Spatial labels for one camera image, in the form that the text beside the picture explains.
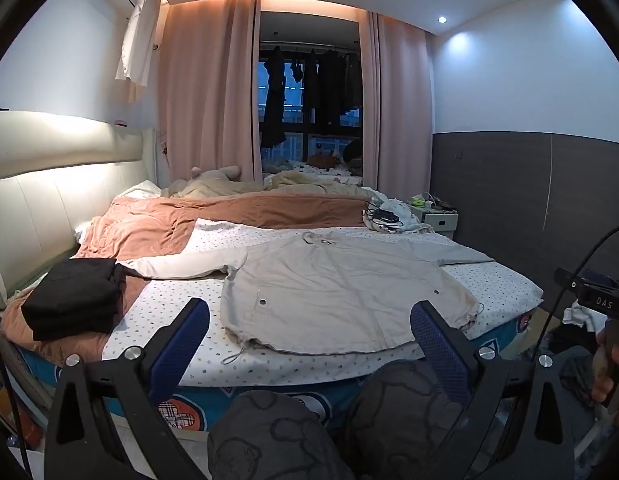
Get dark clothes pile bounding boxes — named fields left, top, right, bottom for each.
left=547, top=325, right=605, bottom=406

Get person's grey printed pants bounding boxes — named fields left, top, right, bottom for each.
left=207, top=360, right=473, bottom=480

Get dark window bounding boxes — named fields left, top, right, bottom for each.
left=258, top=10, right=365, bottom=167

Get row of dark hanging clothes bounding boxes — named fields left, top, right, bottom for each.
left=260, top=45, right=364, bottom=148

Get pink curtain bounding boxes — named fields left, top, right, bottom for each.
left=367, top=10, right=434, bottom=206
left=157, top=0, right=263, bottom=191

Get white nightstand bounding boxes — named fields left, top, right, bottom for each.
left=408, top=195, right=460, bottom=241

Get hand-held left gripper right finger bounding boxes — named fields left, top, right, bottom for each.
left=409, top=301, right=575, bottom=480

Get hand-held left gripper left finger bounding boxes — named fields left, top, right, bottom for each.
left=44, top=298, right=210, bottom=480

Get beige jacket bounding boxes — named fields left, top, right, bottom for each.
left=117, top=230, right=495, bottom=365

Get person's right hand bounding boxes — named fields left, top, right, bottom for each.
left=592, top=330, right=619, bottom=406

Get orange-brown blanket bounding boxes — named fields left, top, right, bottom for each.
left=2, top=192, right=375, bottom=366

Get black charger with cable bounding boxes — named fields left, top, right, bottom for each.
left=364, top=202, right=405, bottom=229

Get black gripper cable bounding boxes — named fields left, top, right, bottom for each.
left=534, top=227, right=619, bottom=356

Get cream padded headboard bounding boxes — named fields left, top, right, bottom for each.
left=0, top=110, right=158, bottom=311

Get beige quilt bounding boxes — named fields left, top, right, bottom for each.
left=162, top=170, right=385, bottom=202

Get beige plush toy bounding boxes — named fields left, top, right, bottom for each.
left=190, top=165, right=243, bottom=184

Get white cloth pile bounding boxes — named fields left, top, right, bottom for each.
left=362, top=195, right=435, bottom=236

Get white cloth on floor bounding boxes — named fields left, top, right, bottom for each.
left=563, top=305, right=597, bottom=333

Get white floral bed sheet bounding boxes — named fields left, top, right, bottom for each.
left=102, top=217, right=545, bottom=386

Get folded black clothes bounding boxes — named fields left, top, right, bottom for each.
left=20, top=257, right=135, bottom=341

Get white hanging cloth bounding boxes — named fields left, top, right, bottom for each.
left=114, top=0, right=163, bottom=86

